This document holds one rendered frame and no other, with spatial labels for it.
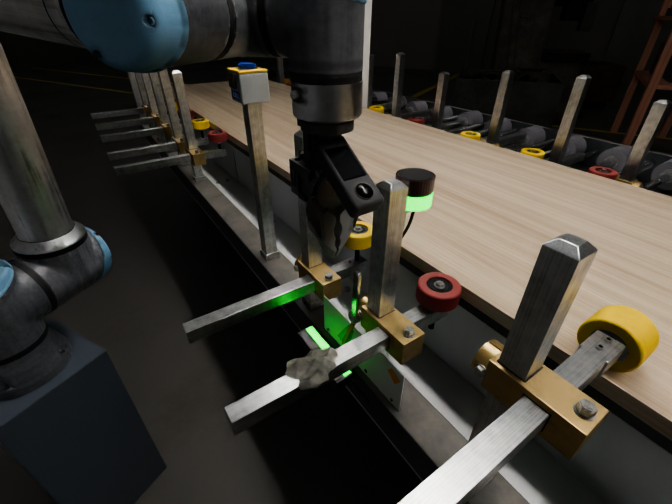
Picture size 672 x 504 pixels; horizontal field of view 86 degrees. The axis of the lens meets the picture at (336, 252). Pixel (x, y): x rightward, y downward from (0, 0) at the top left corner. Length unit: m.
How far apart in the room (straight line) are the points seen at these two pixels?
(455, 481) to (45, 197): 0.93
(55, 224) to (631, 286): 1.21
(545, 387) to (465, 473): 0.14
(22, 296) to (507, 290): 1.01
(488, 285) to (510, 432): 0.34
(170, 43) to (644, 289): 0.83
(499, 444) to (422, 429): 0.31
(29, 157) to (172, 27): 0.65
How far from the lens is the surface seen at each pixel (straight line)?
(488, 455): 0.43
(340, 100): 0.46
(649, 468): 0.79
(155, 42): 0.38
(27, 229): 1.05
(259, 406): 0.56
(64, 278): 1.07
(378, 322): 0.65
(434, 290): 0.68
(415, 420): 0.74
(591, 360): 0.57
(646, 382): 0.68
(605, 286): 0.84
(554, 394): 0.49
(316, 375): 0.56
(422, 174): 0.57
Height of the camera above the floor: 1.32
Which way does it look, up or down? 33 degrees down
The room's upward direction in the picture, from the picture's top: straight up
